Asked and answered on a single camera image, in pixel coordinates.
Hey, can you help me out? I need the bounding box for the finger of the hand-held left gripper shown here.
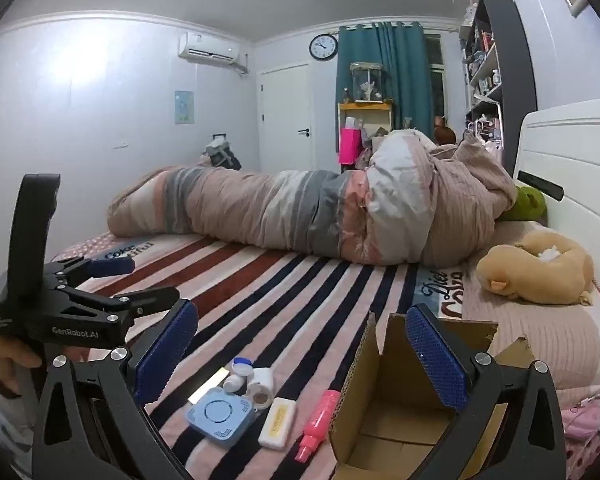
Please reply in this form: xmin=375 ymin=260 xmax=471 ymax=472
xmin=60 ymin=285 xmax=182 ymax=319
xmin=42 ymin=256 xmax=136 ymax=287

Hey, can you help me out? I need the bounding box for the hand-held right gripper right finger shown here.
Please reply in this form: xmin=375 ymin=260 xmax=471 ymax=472
xmin=404 ymin=303 xmax=567 ymax=480

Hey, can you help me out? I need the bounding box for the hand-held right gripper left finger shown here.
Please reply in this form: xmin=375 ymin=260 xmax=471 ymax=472
xmin=30 ymin=299 xmax=201 ymax=480

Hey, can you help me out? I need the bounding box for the small white blue-capped bottle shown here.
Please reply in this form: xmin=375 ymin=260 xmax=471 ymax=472
xmin=223 ymin=357 xmax=253 ymax=394

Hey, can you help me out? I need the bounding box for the blue square plastic device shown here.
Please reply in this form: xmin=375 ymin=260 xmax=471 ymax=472
xmin=186 ymin=387 xmax=258 ymax=452

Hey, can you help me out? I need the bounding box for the brown cardboard box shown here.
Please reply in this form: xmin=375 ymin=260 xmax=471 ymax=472
xmin=328 ymin=311 xmax=537 ymax=480

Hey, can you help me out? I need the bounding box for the small white box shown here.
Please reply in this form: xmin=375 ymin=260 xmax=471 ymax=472
xmin=250 ymin=367 xmax=274 ymax=391

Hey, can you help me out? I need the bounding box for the round clear compact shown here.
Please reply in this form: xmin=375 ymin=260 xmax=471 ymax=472
xmin=245 ymin=384 xmax=276 ymax=411

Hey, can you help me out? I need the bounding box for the pink spray bottle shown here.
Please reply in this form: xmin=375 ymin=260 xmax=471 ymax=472
xmin=294 ymin=389 xmax=341 ymax=462

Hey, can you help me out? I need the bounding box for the white case with yellow label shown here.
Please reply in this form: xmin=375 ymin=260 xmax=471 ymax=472
xmin=258 ymin=397 xmax=297 ymax=450

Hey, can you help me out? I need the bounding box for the person's left hand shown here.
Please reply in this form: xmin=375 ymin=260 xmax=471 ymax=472
xmin=0 ymin=332 xmax=44 ymax=397

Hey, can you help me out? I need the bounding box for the striped blanket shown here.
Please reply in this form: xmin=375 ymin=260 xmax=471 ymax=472
xmin=52 ymin=232 xmax=467 ymax=480

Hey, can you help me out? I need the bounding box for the tan plush toy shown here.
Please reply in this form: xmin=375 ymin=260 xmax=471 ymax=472
xmin=476 ymin=230 xmax=596 ymax=306

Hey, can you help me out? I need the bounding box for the pink cloth item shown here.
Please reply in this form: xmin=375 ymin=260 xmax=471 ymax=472
xmin=562 ymin=395 xmax=600 ymax=442

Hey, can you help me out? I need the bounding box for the pink and grey quilt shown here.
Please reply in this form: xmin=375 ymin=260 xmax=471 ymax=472
xmin=106 ymin=129 xmax=518 ymax=267

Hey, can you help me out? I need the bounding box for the green plush toy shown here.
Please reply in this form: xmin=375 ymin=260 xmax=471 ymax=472
xmin=500 ymin=185 xmax=548 ymax=222

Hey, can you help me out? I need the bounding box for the brown round object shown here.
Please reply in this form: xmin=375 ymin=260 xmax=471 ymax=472
xmin=434 ymin=116 xmax=456 ymax=146

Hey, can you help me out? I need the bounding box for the bright pink bag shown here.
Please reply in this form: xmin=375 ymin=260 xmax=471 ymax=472
xmin=339 ymin=127 xmax=362 ymax=165

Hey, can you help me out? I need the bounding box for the white door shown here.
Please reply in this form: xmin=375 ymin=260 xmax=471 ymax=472
xmin=258 ymin=63 xmax=313 ymax=175

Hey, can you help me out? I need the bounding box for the white air conditioner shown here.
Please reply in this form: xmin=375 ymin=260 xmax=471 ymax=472
xmin=178 ymin=31 xmax=241 ymax=67

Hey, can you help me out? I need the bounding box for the white headboard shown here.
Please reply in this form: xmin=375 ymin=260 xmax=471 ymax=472
xmin=510 ymin=97 xmax=600 ymax=322

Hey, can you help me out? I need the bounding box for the yellow table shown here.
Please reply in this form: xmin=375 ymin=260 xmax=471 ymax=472
xmin=338 ymin=101 xmax=394 ymax=134

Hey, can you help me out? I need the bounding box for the window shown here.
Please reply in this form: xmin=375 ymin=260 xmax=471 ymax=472
xmin=423 ymin=34 xmax=446 ymax=119

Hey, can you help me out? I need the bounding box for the glass display tank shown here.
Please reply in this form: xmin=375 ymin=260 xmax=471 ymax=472
xmin=350 ymin=62 xmax=385 ymax=103

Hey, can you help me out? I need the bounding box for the teal curtain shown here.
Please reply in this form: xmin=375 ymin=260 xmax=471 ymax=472
xmin=336 ymin=22 xmax=435 ymax=134

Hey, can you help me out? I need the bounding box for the dark bookshelf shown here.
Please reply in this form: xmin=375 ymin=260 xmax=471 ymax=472
xmin=459 ymin=0 xmax=538 ymax=162

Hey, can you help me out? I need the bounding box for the dark bag with handle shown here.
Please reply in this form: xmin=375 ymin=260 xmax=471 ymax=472
xmin=203 ymin=132 xmax=242 ymax=170

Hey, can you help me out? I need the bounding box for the light blue wall poster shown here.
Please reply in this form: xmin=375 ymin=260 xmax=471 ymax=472
xmin=174 ymin=90 xmax=195 ymax=125

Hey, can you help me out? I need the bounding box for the round wall clock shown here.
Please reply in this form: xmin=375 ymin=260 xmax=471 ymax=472
xmin=309 ymin=33 xmax=339 ymax=62

